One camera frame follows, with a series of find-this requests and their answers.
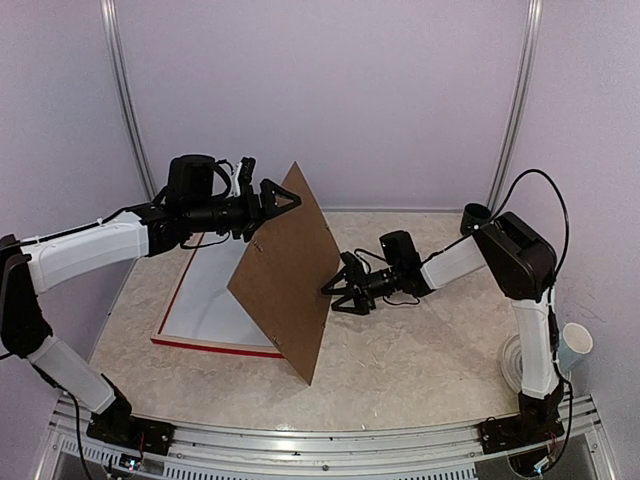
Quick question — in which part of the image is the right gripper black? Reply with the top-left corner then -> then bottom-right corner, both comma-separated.
321,264 -> 402,315

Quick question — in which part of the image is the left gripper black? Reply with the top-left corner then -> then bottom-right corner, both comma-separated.
186,177 -> 301,242

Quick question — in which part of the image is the brown backing board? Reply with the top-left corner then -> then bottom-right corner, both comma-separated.
228,163 -> 340,385

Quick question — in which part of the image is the autumn forest photo print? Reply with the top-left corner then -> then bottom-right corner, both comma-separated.
162,238 -> 274,349

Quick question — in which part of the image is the wooden photo frame red edge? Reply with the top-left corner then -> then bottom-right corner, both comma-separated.
151,232 -> 286,360

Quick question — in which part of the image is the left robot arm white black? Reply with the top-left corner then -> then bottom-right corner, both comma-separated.
1,154 -> 302,445

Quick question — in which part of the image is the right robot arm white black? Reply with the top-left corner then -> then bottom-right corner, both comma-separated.
321,212 -> 564,444

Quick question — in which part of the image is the dark green cup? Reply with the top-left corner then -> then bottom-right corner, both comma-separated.
459,202 -> 492,236

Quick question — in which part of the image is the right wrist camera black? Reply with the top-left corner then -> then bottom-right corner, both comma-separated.
340,251 -> 366,274

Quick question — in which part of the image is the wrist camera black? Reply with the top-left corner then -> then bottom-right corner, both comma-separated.
340,251 -> 366,274
231,157 -> 256,197

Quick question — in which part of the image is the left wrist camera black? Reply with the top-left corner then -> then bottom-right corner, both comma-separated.
231,157 -> 256,197

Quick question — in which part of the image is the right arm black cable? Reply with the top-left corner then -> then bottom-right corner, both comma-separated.
492,168 -> 570,291

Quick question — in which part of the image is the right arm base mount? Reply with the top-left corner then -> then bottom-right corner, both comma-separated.
477,415 -> 565,455

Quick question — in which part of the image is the left aluminium corner post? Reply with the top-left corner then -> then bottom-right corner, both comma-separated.
100,0 -> 158,200

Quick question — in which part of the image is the aluminium corner post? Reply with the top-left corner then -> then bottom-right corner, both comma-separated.
486,0 -> 544,212
100,0 -> 158,200

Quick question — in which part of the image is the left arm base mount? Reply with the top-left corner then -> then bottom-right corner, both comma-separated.
87,415 -> 176,456

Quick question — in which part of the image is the aluminium front rail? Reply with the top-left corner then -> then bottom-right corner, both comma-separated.
34,394 -> 616,480

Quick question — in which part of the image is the right aluminium corner post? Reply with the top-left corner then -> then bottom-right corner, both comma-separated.
486,0 -> 544,212

